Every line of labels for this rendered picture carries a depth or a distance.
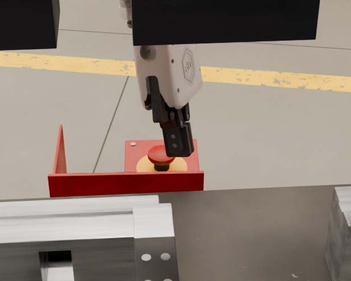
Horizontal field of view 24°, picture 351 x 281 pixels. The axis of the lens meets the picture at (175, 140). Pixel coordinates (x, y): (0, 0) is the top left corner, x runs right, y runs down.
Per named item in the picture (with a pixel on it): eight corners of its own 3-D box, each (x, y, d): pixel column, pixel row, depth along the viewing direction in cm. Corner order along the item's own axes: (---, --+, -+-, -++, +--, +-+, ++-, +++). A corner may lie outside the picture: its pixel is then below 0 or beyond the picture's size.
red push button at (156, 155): (175, 162, 116) (175, 141, 114) (176, 179, 113) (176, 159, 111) (147, 163, 116) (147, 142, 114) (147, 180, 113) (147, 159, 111)
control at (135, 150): (195, 200, 127) (197, 104, 117) (201, 274, 114) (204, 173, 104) (67, 203, 127) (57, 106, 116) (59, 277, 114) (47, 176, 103)
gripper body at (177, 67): (172, 17, 89) (187, 113, 93) (200, -3, 98) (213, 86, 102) (110, 22, 92) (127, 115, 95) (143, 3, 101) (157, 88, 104)
